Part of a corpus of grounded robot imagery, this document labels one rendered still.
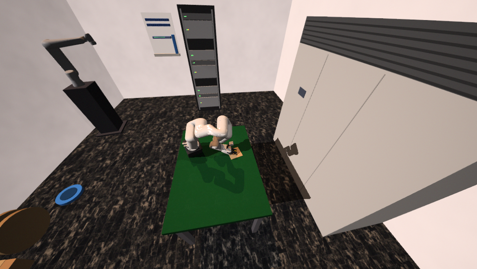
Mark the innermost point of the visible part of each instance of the orange mat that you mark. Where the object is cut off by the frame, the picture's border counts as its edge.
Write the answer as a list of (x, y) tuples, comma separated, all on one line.
[(238, 154)]

